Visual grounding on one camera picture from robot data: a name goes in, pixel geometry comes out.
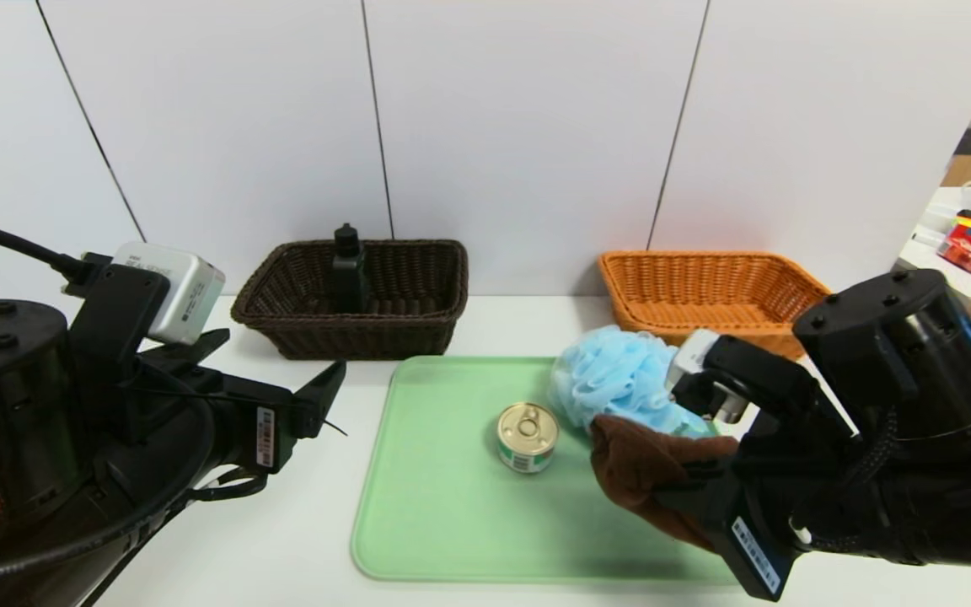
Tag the white side table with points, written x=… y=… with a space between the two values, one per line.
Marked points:
x=970 y=287

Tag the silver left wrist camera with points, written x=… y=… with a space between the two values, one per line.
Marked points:
x=186 y=291

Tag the blue mesh bath loofah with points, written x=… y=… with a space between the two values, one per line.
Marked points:
x=612 y=379

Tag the red colourful box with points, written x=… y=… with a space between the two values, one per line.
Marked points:
x=964 y=244

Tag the orange wicker basket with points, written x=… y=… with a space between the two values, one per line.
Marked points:
x=705 y=295

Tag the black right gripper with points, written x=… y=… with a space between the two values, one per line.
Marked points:
x=753 y=552

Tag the small round tin can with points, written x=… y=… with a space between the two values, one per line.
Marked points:
x=526 y=434

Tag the brown microfiber towel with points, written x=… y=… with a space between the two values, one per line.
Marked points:
x=629 y=459

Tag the green plastic tray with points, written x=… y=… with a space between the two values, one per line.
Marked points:
x=452 y=523

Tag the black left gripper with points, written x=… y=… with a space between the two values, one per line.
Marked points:
x=267 y=437

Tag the black pump bottle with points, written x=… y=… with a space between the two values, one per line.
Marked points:
x=350 y=274

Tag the dark brown wicker basket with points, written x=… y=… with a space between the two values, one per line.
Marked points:
x=401 y=337

